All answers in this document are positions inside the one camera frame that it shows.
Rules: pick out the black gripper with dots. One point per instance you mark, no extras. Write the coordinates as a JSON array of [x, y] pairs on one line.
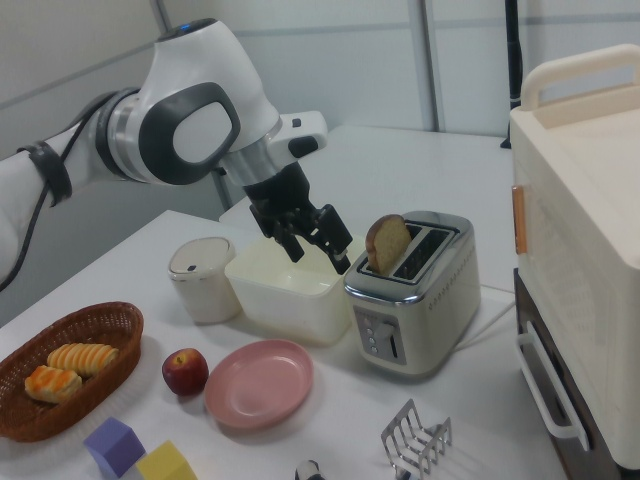
[[280, 195]]

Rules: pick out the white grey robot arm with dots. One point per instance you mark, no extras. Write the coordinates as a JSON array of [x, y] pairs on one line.
[[200, 65]]

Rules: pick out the bread slice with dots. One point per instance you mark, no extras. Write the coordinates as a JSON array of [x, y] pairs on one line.
[[387, 245]]

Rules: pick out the cream silver toaster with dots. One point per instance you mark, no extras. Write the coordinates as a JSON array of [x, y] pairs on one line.
[[440, 320]]

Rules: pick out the long ridged bread roll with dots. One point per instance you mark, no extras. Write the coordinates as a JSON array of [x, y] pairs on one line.
[[82, 359]]

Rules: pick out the white plastic rectangular container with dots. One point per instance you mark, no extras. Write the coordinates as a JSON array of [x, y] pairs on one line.
[[285, 310]]

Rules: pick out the small white trash can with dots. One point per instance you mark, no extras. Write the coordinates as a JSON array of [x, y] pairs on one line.
[[205, 290]]

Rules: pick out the pink plate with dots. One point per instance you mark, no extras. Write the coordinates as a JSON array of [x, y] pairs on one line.
[[257, 385]]

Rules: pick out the red apple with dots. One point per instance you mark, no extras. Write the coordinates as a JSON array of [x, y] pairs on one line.
[[185, 375]]

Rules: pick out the silver metal toast rack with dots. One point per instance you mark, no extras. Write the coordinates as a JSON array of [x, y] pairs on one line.
[[388, 440]]

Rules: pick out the brown wicker basket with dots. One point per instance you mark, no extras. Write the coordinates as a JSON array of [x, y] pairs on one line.
[[115, 350]]

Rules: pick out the panda toy figure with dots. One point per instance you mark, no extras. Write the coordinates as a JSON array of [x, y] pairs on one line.
[[307, 472]]

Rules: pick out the black stand pole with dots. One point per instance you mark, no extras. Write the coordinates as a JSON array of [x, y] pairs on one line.
[[512, 60]]

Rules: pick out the yellow cube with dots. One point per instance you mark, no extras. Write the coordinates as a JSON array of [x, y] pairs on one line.
[[167, 465]]

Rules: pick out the cream toy oven cabinet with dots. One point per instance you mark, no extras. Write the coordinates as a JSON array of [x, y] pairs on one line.
[[590, 200]]

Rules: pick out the purple cube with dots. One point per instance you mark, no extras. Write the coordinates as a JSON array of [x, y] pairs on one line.
[[115, 445]]

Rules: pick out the short glazed pastry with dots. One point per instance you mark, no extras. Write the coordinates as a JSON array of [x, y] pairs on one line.
[[52, 384]]

